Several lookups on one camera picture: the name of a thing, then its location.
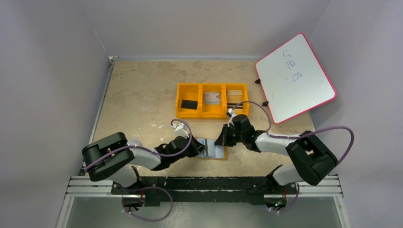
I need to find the white board with pink frame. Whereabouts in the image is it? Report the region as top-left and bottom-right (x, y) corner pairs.
(255, 33), (337, 124)

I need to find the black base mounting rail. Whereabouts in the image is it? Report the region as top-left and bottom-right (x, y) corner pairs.
(111, 175), (297, 209)

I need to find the grey striped credit card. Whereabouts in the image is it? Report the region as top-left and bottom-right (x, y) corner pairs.
(204, 139), (216, 158)

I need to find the silver striped card middle bin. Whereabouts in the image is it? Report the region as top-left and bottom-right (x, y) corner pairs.
(203, 92), (221, 105)

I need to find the yellow plastic sorting bin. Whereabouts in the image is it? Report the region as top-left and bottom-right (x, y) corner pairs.
(175, 83), (250, 119)

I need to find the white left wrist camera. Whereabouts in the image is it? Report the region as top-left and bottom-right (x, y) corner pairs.
(171, 123), (189, 138)

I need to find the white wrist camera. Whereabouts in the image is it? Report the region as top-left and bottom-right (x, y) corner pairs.
(171, 123), (189, 138)
(226, 108), (237, 126)

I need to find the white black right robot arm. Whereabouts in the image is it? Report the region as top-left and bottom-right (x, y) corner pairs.
(214, 114), (338, 186)

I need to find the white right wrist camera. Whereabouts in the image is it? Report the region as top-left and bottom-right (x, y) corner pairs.
(226, 108), (237, 126)

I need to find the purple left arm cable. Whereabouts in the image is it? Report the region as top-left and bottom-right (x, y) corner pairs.
(84, 119), (192, 222)

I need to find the black card in bin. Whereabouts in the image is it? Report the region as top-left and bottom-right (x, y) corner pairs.
(181, 99), (198, 110)

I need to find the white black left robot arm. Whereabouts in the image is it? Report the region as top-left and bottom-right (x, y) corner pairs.
(81, 132), (206, 187)

